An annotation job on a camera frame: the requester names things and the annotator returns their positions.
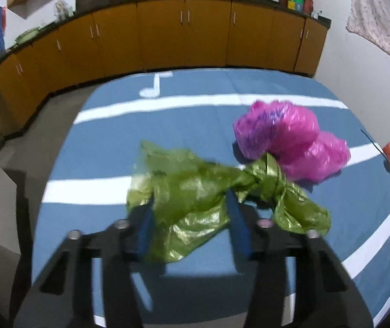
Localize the green basin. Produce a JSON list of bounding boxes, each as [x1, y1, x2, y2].
[[14, 29, 40, 43]]

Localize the green plastic bag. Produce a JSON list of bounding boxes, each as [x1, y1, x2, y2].
[[127, 140, 332, 263]]

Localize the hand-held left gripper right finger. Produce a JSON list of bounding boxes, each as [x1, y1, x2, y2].
[[226, 189, 374, 328]]

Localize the pink plastic bag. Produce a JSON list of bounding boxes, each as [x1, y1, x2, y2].
[[232, 100, 351, 182]]

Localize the brown lower kitchen cabinets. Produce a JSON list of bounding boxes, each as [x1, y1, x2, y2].
[[0, 0, 329, 127]]

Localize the clear glass jar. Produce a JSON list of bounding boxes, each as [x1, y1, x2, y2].
[[55, 0, 69, 19]]

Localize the blue white-striped blanket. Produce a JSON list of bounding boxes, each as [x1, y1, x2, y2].
[[33, 69, 390, 328]]

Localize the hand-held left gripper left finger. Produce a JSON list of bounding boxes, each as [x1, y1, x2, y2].
[[14, 200, 155, 328]]

